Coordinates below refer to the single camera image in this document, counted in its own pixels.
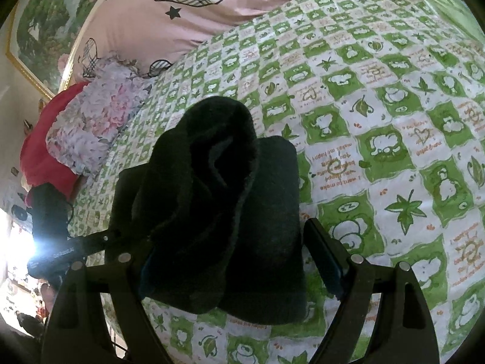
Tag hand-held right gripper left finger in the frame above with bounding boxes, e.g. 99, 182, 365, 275
40, 231, 162, 364

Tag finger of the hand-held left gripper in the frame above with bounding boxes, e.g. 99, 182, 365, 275
81, 229, 122, 255

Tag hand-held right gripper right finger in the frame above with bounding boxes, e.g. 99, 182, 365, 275
303, 218, 441, 364

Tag black pants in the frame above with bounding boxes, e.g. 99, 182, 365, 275
114, 96, 309, 327

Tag red pillow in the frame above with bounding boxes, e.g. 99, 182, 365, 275
21, 81, 92, 205

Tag floral pillow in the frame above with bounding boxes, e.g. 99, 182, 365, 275
45, 55, 156, 177

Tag green checkered bedsheet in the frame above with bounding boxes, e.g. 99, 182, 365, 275
68, 0, 485, 364

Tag gold framed painting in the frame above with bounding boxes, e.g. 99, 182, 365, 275
5, 0, 133, 99

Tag light green cloth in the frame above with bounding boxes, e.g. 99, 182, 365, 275
390, 0, 482, 42

